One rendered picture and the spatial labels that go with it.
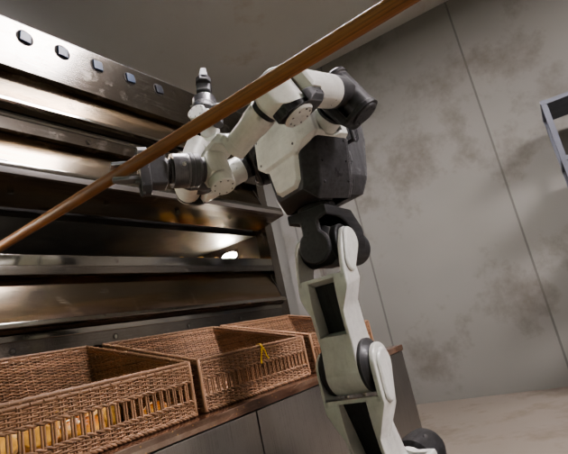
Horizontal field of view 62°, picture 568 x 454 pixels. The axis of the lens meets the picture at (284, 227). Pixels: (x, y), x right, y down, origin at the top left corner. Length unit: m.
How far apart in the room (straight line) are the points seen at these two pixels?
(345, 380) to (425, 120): 3.16
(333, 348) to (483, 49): 3.36
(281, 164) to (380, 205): 2.81
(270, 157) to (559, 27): 3.20
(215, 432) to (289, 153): 0.80
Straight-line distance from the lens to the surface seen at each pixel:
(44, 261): 1.79
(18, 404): 1.13
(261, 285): 2.55
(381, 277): 4.12
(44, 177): 1.72
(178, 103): 2.57
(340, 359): 1.32
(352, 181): 1.43
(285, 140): 1.38
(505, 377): 3.99
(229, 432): 1.43
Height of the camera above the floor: 0.74
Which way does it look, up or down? 13 degrees up
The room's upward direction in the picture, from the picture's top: 12 degrees counter-clockwise
